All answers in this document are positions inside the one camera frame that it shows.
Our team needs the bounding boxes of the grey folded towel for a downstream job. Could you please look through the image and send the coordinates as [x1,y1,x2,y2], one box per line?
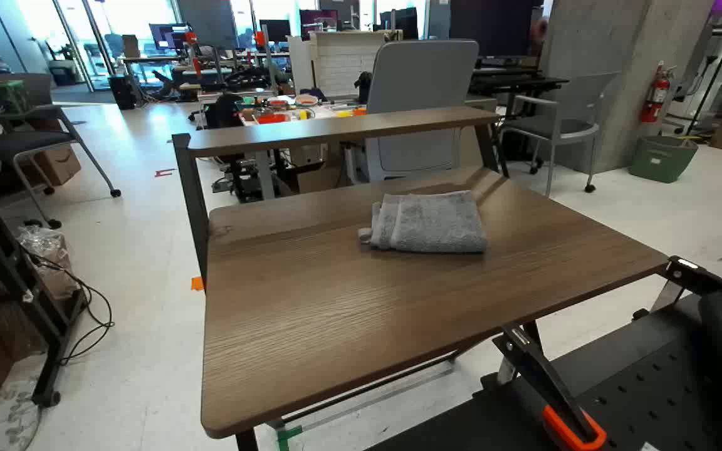
[358,190,488,254]

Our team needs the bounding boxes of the cluttered white table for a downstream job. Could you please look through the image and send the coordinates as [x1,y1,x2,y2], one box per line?
[197,88,371,201]

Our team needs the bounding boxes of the white office chair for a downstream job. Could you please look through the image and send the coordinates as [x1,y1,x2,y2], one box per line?
[364,39,481,184]

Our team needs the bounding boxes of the black desk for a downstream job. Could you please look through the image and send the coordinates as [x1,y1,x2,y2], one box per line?
[469,58,570,176]

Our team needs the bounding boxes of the row of monitors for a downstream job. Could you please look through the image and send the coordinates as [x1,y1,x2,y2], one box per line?
[149,7,419,52]

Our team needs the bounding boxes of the grey chair on casters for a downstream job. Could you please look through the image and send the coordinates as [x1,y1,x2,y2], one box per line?
[498,71,621,197]

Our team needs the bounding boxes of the large dark monitor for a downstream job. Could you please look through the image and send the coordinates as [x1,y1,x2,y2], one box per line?
[449,0,545,60]

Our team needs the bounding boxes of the green plastic bin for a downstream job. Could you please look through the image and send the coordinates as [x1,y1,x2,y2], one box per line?
[628,135,699,184]

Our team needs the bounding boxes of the small cardboard box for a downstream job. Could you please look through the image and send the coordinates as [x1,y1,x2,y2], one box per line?
[34,147,82,187]

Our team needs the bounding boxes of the clear plastic bag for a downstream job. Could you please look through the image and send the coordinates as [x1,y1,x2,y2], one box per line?
[16,225,80,300]

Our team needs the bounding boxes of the red fire extinguisher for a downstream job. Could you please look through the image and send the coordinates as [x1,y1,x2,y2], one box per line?
[640,61,676,124]

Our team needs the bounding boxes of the black spring clamp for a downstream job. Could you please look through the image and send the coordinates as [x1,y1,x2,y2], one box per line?
[633,256,722,321]

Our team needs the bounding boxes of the grey chair with dark seat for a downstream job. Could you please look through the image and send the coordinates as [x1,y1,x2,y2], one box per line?
[0,73,122,230]

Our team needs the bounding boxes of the black metal rack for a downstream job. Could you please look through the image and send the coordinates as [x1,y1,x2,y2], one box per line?
[0,128,87,409]

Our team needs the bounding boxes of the black stand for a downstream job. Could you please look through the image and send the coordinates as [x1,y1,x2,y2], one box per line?
[686,0,722,136]

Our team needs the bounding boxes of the black clamp with orange handle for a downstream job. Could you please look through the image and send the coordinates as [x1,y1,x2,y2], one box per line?
[492,323,607,451]

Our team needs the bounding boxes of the black cable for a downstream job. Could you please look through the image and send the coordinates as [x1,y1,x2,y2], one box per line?
[20,246,115,366]

